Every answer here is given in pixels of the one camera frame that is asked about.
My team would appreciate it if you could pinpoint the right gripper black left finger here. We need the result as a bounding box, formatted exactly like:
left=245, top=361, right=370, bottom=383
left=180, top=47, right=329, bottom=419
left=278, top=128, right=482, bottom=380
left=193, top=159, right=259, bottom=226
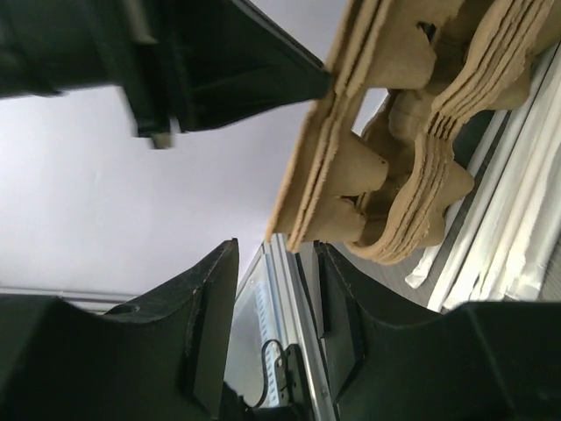
left=1, top=239, right=239, bottom=420

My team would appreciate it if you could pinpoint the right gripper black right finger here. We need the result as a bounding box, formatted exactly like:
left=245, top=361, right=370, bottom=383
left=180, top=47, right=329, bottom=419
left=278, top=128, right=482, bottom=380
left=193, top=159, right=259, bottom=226
left=315, top=242, right=560, bottom=420

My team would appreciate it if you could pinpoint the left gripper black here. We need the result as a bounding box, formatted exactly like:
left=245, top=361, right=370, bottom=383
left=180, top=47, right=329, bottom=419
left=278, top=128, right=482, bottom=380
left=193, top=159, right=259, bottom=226
left=1, top=1, right=172, bottom=149

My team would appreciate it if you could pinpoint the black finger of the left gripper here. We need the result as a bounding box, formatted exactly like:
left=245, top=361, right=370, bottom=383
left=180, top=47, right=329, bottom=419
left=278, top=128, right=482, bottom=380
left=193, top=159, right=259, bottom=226
left=166, top=1, right=331, bottom=132

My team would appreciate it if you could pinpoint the single brown cardboard cup carrier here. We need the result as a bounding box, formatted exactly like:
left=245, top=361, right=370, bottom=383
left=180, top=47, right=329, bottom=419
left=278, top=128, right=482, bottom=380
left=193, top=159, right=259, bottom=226
left=266, top=1, right=462, bottom=251

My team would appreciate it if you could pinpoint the white wrapped straws bundle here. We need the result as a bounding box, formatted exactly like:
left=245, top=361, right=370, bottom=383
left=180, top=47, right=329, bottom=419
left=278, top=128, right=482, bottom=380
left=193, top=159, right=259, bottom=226
left=405, top=55, right=560, bottom=311

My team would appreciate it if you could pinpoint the white slotted cable duct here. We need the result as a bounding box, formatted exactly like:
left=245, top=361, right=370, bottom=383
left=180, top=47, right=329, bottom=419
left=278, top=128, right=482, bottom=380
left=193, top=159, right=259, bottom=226
left=251, top=280, right=283, bottom=408

